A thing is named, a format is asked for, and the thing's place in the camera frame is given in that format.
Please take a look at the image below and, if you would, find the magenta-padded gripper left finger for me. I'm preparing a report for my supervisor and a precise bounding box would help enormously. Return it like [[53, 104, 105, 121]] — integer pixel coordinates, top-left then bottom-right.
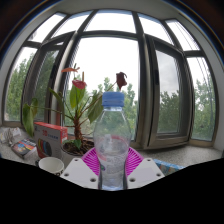
[[59, 146, 101, 190]]

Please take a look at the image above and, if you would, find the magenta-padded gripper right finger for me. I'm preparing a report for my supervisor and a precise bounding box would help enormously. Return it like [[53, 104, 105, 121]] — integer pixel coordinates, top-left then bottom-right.
[[124, 146, 165, 190]]

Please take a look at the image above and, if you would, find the clear blue-capped water bottle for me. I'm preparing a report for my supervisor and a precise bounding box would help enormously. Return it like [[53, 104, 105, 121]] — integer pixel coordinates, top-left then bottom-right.
[[92, 91, 132, 191]]

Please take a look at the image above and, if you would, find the light blue patterned box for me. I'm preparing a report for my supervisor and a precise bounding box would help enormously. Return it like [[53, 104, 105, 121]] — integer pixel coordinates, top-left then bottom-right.
[[152, 158, 186, 177]]

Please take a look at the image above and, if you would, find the white printed mug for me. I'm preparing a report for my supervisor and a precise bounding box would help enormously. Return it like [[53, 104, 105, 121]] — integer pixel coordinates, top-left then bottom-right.
[[34, 156, 66, 177]]

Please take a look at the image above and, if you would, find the red filament box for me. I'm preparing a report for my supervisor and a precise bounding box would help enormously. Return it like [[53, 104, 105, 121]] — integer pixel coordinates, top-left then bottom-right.
[[32, 121, 69, 161]]

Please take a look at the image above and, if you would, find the dark colourful small box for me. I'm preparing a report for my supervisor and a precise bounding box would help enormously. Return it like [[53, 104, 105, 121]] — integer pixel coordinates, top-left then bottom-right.
[[10, 137, 38, 160]]

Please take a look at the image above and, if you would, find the potted red-flowered plant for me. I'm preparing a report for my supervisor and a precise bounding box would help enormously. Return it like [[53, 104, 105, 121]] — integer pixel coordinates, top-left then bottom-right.
[[22, 66, 129, 168]]

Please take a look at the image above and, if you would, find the dark-framed bay window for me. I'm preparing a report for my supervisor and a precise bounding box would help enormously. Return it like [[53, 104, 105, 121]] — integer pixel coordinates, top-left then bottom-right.
[[1, 9, 219, 150]]

